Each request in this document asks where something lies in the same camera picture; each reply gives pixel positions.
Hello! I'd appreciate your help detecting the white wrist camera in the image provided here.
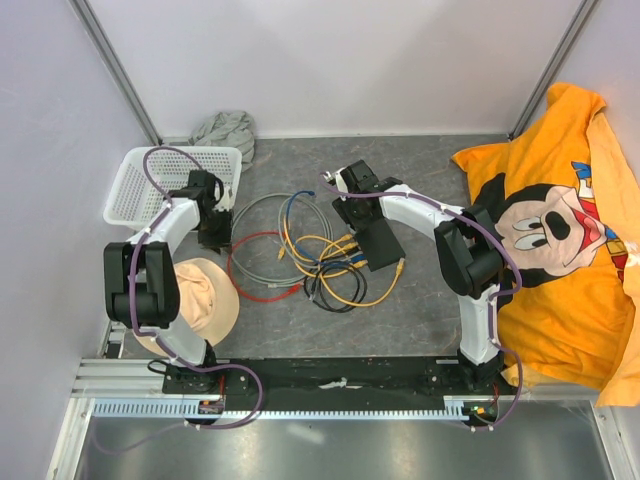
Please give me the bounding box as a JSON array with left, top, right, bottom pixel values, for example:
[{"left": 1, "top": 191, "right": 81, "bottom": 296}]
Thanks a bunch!
[
  {"left": 328, "top": 169, "right": 349, "bottom": 195},
  {"left": 214, "top": 182, "right": 235, "bottom": 211}
]

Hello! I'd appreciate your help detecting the white perforated plastic basket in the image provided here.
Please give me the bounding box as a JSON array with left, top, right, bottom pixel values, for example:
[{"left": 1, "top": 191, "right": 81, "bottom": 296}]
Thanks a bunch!
[{"left": 103, "top": 146, "right": 242, "bottom": 231}]

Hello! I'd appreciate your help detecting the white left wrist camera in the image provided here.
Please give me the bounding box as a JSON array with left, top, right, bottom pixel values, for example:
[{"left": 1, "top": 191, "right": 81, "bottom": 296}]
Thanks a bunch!
[{"left": 214, "top": 182, "right": 235, "bottom": 211}]

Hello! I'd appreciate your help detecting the left aluminium frame post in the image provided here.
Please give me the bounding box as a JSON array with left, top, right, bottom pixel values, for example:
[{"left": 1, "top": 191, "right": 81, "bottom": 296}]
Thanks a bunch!
[{"left": 69, "top": 0, "right": 163, "bottom": 146}]

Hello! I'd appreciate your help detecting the aluminium frame post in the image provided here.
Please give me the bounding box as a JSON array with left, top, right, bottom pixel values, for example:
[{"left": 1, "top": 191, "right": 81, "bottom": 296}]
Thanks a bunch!
[
  {"left": 507, "top": 0, "right": 600, "bottom": 140},
  {"left": 69, "top": 0, "right": 163, "bottom": 146}
]

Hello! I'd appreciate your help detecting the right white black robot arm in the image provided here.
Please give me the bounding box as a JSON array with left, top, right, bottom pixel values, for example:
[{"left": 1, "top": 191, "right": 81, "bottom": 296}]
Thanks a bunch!
[{"left": 322, "top": 161, "right": 515, "bottom": 394}]

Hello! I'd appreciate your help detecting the orange cartoon print shirt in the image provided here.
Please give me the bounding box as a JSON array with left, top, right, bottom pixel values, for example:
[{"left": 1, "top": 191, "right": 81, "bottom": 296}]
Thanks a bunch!
[{"left": 453, "top": 83, "right": 639, "bottom": 407}]

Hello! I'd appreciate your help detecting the blue ethernet cable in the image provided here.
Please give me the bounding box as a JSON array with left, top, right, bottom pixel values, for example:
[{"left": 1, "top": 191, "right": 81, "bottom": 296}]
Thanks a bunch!
[{"left": 282, "top": 189, "right": 371, "bottom": 269}]

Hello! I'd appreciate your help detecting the black ethernet cable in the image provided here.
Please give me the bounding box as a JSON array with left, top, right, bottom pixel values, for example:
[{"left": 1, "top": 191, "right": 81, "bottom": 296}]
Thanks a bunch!
[{"left": 303, "top": 267, "right": 369, "bottom": 313}]

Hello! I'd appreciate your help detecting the grey ethernet cable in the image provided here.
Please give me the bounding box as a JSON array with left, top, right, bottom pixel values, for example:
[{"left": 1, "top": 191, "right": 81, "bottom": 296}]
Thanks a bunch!
[{"left": 230, "top": 192, "right": 335, "bottom": 290}]

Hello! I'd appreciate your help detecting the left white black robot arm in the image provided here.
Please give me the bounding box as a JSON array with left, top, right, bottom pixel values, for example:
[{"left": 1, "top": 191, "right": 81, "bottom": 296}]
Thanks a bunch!
[{"left": 103, "top": 169, "right": 239, "bottom": 393}]

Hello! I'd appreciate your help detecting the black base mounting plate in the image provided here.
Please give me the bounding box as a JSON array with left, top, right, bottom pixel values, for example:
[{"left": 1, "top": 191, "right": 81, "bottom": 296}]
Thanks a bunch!
[{"left": 158, "top": 356, "right": 515, "bottom": 410}]

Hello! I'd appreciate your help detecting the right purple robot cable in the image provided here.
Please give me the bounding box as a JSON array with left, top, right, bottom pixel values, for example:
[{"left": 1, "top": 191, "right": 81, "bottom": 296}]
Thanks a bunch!
[{"left": 317, "top": 172, "right": 524, "bottom": 434}]

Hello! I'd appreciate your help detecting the beige bucket hat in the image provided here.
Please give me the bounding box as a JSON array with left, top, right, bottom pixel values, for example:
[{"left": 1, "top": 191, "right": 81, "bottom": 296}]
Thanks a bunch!
[{"left": 133, "top": 257, "right": 241, "bottom": 358}]

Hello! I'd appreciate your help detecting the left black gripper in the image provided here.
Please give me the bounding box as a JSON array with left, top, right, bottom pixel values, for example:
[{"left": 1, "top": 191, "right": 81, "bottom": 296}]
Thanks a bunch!
[{"left": 196, "top": 207, "right": 234, "bottom": 255}]

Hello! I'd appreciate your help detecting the short yellow ethernet cable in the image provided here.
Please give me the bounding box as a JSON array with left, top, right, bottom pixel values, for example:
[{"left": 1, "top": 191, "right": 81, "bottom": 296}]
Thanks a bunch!
[{"left": 276, "top": 234, "right": 351, "bottom": 274}]

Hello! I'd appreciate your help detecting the grey slotted cable duct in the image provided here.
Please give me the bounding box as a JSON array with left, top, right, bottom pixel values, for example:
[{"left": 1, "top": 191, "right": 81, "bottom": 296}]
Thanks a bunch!
[{"left": 93, "top": 398, "right": 473, "bottom": 421}]

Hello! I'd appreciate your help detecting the red ethernet cable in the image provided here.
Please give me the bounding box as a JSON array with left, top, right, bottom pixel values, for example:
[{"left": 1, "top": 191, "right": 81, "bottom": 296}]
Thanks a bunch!
[{"left": 227, "top": 231, "right": 304, "bottom": 302}]

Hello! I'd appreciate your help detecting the grey crumpled cloth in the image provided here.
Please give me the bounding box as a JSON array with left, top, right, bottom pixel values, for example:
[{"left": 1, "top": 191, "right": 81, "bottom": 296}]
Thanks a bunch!
[{"left": 189, "top": 110, "right": 255, "bottom": 171}]

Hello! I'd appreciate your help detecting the black network switch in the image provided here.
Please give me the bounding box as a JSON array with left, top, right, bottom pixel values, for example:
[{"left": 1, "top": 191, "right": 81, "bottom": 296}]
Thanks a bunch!
[{"left": 354, "top": 218, "right": 406, "bottom": 272}]

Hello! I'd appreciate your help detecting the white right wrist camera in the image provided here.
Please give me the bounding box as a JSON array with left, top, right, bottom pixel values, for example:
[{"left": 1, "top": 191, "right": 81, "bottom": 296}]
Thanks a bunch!
[{"left": 328, "top": 169, "right": 349, "bottom": 195}]

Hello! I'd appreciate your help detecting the right aluminium frame post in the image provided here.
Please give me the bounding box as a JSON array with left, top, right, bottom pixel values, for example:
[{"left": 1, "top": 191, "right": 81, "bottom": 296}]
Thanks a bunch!
[{"left": 507, "top": 0, "right": 600, "bottom": 140}]

